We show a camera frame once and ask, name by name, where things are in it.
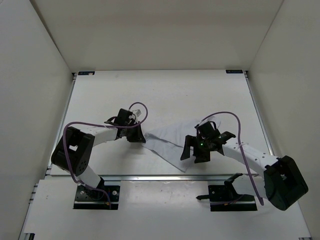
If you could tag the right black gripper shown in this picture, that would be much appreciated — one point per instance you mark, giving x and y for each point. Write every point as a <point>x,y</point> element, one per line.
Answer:
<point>190,141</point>

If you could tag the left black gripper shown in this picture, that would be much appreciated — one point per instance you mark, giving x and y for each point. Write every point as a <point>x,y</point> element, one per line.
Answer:
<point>138,137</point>

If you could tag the white skirt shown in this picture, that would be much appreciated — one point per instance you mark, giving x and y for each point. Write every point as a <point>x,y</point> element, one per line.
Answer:
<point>168,142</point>

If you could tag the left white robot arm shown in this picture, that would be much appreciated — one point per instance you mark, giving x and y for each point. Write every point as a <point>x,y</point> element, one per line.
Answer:
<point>73,151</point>

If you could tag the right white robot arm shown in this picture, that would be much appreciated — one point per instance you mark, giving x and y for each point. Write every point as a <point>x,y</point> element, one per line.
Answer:
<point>279,179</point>

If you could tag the left blue corner label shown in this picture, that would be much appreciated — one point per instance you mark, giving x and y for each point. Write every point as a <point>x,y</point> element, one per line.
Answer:
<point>86,73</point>

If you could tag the blue corner label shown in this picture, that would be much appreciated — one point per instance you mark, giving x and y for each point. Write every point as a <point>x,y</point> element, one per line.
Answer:
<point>234,71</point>
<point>86,73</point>

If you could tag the right blue corner label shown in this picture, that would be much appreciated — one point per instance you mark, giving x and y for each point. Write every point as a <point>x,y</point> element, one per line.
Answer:
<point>234,71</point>

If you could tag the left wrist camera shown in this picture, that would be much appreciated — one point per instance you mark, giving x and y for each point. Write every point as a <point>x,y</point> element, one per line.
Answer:
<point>136,113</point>

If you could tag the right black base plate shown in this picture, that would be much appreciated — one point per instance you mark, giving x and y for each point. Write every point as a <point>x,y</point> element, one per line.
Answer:
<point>222,201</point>

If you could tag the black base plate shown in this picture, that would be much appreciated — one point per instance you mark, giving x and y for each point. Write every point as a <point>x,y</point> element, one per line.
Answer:
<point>86,199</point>
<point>222,201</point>

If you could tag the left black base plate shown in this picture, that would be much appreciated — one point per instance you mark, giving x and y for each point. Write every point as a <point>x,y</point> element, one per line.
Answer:
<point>86,199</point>

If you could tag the aluminium front rail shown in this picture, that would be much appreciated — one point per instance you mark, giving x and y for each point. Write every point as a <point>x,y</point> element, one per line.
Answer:
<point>165,178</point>

